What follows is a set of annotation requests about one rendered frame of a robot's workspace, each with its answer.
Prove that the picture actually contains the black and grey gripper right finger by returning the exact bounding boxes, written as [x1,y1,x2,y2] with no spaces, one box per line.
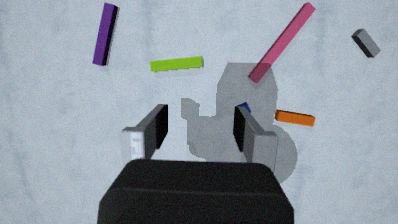
[233,106,279,174]

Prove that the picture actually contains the orange rod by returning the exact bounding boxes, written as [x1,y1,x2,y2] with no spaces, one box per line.
[274,109,316,127]

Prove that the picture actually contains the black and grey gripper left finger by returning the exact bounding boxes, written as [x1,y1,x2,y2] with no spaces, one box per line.
[120,104,168,168]

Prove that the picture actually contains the small blue cube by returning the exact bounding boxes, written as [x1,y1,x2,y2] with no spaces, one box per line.
[237,102,251,113]

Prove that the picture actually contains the pink rod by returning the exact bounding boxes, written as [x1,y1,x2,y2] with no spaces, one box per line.
[248,2,316,83]

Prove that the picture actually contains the purple rod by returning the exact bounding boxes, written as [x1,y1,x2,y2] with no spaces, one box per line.
[93,3,118,66]

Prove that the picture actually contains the lime green rod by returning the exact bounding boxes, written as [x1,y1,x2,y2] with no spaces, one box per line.
[150,56,202,72]

